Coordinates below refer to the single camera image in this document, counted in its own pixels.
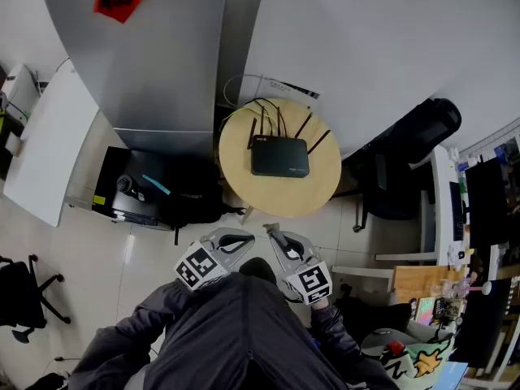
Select black swivel chair left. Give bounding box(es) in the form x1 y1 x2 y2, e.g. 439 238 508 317
0 253 72 344

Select person's left forearm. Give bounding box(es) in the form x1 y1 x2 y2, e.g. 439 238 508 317
69 278 198 390

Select black monitor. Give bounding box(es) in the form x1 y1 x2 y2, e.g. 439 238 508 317
465 156 509 252

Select white cable loop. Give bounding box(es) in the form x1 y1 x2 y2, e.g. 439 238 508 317
222 73 266 107

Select teal pen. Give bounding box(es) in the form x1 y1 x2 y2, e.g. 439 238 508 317
141 174 171 196

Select black power cable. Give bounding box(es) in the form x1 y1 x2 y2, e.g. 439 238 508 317
243 97 290 137

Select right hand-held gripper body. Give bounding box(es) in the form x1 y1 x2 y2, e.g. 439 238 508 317
284 257 333 305

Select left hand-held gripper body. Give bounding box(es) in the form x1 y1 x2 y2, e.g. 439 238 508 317
173 228 233 292

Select colourful keypad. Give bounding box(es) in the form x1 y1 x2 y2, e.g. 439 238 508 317
416 297 436 327

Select white computer desk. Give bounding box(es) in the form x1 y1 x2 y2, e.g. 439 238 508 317
374 144 466 268

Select white desk with rounded corners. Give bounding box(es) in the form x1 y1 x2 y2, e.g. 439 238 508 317
2 61 101 228

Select black high-back office chair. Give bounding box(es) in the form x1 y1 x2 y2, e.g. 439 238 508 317
340 97 463 233

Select black router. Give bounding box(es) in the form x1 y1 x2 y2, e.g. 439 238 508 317
246 106 332 177

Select white printed paper sheet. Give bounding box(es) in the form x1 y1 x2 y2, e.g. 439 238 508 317
262 77 321 99

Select round wooden table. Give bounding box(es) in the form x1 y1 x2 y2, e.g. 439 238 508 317
218 97 342 219

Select yellow network cable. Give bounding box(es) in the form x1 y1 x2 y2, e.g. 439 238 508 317
219 106 274 134

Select black storage box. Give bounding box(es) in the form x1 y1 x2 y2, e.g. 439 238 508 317
91 146 176 232

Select person's dark jacket torso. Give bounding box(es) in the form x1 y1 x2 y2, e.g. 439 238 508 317
137 272 358 390

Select person's black shoe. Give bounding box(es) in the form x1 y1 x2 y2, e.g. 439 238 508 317
238 257 278 286

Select blue book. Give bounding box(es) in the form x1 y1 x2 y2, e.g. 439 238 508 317
432 362 469 390

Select silver refrigerator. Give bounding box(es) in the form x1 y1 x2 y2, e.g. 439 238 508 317
39 0 269 158

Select person's right forearm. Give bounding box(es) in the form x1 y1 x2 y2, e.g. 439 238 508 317
310 300 369 369

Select black backpack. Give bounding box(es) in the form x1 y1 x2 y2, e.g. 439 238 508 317
160 162 247 246

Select floor cables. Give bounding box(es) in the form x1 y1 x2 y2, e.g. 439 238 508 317
42 354 82 378

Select colourful patterned bag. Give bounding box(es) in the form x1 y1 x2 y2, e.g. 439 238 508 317
379 333 456 390

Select black flat panel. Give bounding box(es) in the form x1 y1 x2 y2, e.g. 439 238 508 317
448 276 515 370

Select white printer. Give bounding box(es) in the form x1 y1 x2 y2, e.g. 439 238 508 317
2 63 42 126

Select light grey shoulder bag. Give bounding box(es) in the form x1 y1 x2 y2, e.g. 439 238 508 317
360 318 454 358

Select black keyboard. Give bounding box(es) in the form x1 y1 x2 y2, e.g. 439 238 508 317
449 181 466 242

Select black bottle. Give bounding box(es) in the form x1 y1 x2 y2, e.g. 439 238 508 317
116 174 147 202

